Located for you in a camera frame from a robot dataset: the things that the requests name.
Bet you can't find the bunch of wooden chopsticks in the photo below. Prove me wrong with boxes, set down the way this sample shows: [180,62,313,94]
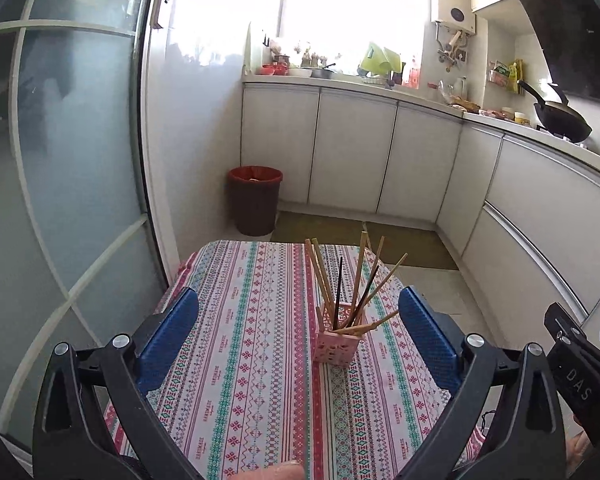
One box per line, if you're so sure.
[305,230,410,336]

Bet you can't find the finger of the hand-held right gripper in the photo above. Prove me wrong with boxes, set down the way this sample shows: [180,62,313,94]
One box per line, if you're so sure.
[544,302,589,349]

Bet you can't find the black range hood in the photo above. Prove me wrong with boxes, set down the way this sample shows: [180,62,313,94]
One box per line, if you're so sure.
[511,0,600,102]

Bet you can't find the black wok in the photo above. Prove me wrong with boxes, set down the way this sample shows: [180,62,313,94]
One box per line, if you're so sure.
[517,79,594,144]

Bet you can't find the red green patterned tablecloth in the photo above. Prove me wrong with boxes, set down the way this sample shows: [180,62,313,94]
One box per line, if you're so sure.
[102,240,486,480]

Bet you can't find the person's right hand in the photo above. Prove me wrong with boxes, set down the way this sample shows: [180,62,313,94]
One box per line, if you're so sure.
[566,431,595,467]

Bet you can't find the brown floor mat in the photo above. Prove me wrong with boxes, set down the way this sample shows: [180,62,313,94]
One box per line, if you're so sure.
[270,210,461,272]

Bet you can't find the red bottle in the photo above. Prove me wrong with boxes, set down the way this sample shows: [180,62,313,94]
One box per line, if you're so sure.
[402,55,421,89]

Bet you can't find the white wall water heater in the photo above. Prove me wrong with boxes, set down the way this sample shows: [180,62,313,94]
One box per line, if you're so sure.
[429,0,477,39]

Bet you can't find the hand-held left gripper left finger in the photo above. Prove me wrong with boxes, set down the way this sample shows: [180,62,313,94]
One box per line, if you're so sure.
[32,287,201,480]

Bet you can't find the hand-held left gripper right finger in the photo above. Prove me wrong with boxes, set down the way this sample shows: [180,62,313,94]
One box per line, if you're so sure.
[399,287,569,480]

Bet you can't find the black chopstick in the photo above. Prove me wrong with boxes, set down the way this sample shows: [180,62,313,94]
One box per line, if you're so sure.
[332,257,344,332]

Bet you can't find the pink perforated utensil holder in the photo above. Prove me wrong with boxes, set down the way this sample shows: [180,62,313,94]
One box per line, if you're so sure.
[315,302,365,367]

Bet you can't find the person's left hand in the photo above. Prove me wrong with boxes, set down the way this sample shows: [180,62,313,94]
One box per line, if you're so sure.
[227,461,305,480]

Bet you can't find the wall spice rack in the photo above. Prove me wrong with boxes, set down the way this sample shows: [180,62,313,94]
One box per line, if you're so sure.
[487,59,526,94]

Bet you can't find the lime green plastic board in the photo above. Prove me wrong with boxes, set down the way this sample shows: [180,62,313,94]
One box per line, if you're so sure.
[358,42,404,77]

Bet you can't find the bright kitchen window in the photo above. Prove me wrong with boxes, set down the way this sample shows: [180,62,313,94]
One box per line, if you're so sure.
[280,0,426,78]

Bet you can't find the frosted glass sliding door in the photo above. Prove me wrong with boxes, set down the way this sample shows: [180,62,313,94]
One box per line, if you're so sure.
[0,0,181,466]

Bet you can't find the brown trash bin red liner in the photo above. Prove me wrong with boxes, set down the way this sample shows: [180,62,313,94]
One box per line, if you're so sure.
[228,165,284,237]

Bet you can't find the white base cabinet run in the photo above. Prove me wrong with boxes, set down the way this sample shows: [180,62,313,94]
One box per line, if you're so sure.
[434,120,600,361]
[241,81,465,224]

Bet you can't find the water heater pipes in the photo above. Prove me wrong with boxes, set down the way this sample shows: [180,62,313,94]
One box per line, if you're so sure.
[434,30,469,70]

